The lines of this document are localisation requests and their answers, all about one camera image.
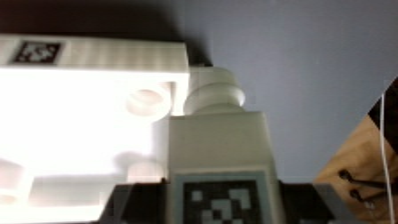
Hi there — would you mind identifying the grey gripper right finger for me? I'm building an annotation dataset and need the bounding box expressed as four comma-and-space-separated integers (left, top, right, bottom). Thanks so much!
279, 183, 338, 224

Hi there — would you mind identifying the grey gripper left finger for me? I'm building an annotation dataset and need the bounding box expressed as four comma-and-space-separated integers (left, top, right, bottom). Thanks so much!
98, 183, 167, 224

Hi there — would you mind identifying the white table leg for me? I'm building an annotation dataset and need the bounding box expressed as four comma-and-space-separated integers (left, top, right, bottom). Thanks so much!
167, 67, 288, 224

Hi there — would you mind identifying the white square table top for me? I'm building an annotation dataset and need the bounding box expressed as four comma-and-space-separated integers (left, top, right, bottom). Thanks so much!
0, 34, 190, 224

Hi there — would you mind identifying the wooden board with cables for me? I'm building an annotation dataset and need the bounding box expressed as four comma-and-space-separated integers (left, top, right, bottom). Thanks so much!
315, 78, 398, 224

